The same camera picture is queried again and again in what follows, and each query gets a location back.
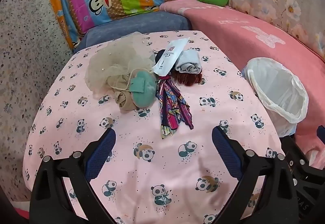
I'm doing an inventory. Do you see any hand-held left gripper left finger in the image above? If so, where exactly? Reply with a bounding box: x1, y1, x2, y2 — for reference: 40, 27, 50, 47
29, 128, 120, 224

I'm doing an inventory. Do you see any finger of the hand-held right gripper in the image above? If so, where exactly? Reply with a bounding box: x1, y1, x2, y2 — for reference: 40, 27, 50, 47
316, 125, 325, 144
281, 135, 325, 189

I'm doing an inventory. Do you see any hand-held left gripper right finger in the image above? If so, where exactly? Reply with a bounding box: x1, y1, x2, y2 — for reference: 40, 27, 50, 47
211, 126, 297, 224

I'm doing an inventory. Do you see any light blue waste bin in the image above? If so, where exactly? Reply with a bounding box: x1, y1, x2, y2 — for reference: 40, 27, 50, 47
242, 65, 297, 138

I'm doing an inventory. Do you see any white plastic bin bag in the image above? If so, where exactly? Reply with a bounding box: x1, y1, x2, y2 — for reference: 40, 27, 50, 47
245, 58, 309, 136

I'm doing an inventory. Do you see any dark red velvet scrunchie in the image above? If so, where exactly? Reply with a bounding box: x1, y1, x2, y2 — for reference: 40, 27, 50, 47
172, 70, 204, 87

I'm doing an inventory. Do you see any pink panda printed tablecloth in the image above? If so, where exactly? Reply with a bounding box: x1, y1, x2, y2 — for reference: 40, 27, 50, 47
23, 30, 283, 224

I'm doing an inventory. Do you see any beige rolled sock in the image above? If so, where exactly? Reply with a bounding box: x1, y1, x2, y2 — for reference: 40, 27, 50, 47
113, 75, 138, 113

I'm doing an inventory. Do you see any colourful patterned scarf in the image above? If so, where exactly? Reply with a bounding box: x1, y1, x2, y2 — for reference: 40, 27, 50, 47
155, 50, 195, 139

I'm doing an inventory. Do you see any teal fabric pouch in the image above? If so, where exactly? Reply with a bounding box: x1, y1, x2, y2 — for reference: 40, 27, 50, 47
129, 70, 157, 108

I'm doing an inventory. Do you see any beige mesh pouch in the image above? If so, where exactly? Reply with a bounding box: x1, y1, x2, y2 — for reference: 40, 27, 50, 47
85, 32, 155, 93

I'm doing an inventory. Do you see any pale fleece cloth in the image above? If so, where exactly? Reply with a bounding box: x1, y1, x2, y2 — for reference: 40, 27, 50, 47
175, 50, 202, 74

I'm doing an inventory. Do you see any white sachet packet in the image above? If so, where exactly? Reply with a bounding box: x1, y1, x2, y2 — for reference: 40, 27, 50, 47
152, 38, 190, 75

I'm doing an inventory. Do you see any pink blanket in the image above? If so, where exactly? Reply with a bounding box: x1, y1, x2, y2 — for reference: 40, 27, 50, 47
159, 0, 325, 169

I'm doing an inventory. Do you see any blue-grey cushion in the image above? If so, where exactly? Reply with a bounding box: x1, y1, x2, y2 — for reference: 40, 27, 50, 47
81, 11, 192, 48

